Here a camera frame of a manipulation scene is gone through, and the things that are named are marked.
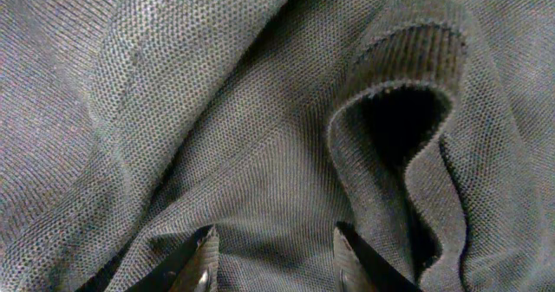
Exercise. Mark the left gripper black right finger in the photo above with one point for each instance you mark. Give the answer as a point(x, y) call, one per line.
point(359, 268)

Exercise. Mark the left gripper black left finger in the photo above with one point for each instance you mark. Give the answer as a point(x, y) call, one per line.
point(192, 267)

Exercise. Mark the black t-shirt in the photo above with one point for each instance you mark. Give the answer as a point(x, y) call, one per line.
point(127, 125)

